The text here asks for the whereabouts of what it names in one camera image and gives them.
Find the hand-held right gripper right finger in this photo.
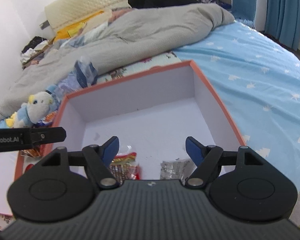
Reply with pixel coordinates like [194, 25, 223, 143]
[185, 136, 265, 190]

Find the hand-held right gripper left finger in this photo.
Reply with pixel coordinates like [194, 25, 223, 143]
[41, 136, 120, 190]

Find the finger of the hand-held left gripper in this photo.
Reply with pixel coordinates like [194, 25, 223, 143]
[29, 127, 67, 146]

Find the orange snack packet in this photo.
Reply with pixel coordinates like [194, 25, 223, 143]
[21, 148, 44, 158]

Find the red striped snack packet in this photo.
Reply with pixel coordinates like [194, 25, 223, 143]
[109, 152, 142, 180]

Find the silver snack packet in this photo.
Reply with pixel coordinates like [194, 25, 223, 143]
[160, 159, 191, 180]

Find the orange cardboard box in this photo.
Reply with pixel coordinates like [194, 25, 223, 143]
[14, 60, 248, 183]

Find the large blue purple snack bag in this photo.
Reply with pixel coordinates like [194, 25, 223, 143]
[46, 56, 99, 110]

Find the white and blue plush toy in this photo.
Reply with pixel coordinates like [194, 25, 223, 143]
[5, 85, 59, 130]

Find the orange box lid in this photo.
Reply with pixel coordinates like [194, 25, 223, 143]
[0, 151, 24, 218]

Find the pile of clothes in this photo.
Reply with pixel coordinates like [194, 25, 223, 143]
[20, 36, 56, 68]

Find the blue star bed sheet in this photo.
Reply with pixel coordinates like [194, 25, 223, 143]
[174, 20, 300, 193]

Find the yellow pillow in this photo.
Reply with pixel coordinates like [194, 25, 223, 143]
[54, 10, 113, 42]

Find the grey blanket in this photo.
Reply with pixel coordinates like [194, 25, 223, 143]
[0, 4, 236, 121]

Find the cream padded headboard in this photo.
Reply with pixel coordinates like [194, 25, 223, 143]
[44, 0, 186, 30]

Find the blue curtain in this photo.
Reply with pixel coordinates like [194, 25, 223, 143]
[264, 0, 300, 52]

